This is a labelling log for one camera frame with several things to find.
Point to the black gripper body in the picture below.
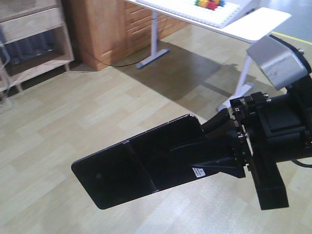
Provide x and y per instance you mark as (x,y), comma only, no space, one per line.
(279,129)

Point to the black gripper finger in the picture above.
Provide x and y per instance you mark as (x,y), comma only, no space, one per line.
(220,127)
(221,154)

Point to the black foldable smartphone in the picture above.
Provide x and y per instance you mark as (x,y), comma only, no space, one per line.
(139,166)

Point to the white adjustable table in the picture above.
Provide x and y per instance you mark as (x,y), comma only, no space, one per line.
(249,28)

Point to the white stud baseplate board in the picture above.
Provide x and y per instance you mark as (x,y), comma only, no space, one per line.
(220,17)

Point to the colourful toy block stack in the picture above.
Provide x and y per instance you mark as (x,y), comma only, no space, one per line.
(210,4)

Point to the wooden cabinet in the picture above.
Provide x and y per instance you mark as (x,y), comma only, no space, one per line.
(103,32)

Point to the wooden open shelf unit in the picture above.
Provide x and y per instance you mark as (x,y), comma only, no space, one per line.
(33,40)

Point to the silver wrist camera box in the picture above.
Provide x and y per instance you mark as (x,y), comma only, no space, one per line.
(280,62)

